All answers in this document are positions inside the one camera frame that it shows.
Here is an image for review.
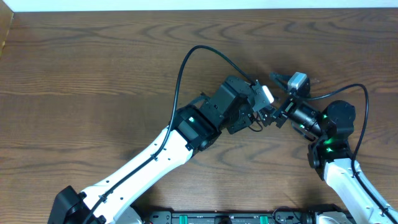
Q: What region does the black usb cable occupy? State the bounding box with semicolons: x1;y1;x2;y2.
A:
248;105;282;133

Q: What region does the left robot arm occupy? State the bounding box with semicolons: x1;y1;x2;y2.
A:
49;76;274;223

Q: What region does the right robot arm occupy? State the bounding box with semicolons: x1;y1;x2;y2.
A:
263;72;397;223

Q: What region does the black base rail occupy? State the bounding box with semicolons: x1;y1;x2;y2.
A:
124;203;355;224

